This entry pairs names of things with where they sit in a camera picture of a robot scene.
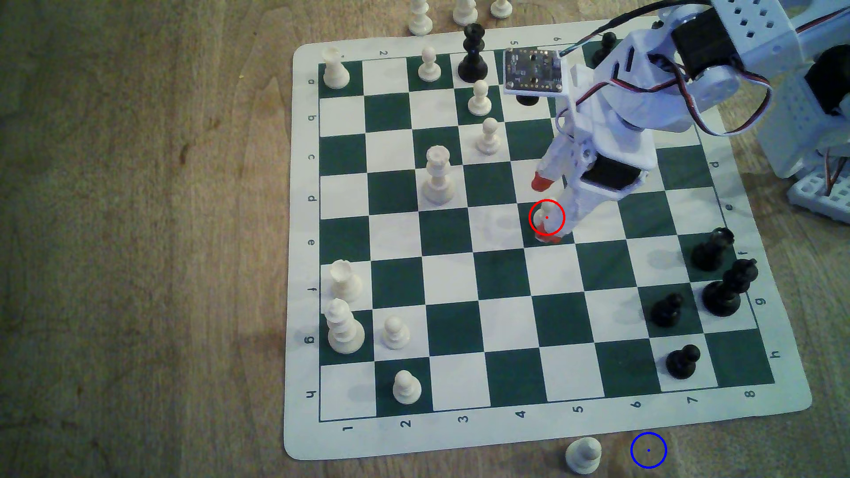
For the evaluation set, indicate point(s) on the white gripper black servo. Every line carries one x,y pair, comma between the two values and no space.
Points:
610,177

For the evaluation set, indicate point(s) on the white pawn chess piece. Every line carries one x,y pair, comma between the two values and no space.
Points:
396,334
546,216
584,457
430,66
406,389
489,138
479,101

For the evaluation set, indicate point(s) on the tall white queen chess piece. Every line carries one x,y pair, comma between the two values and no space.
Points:
438,182

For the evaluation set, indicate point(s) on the black pawn chess piece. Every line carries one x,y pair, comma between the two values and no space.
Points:
603,52
682,364
666,312

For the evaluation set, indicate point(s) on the black knight chess piece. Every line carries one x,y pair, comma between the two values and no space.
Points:
710,252

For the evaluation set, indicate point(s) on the black bishop chess piece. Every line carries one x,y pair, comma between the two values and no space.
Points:
725,293

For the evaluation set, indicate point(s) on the white captured chess piece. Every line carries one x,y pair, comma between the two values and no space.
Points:
465,13
419,18
501,8

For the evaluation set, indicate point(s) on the white notched-top chess piece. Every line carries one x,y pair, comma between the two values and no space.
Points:
345,282

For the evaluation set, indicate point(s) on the white rook chess piece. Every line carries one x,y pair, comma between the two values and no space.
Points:
335,70

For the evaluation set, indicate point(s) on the white ridged king chess piece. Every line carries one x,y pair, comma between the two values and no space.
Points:
344,330

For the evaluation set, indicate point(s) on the green and white chessboard mat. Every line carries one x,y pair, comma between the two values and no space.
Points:
504,299

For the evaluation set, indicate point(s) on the camera circuit board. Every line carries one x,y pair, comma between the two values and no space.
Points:
533,70

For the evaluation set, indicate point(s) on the white perforated base plate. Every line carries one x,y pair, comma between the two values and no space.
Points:
820,199

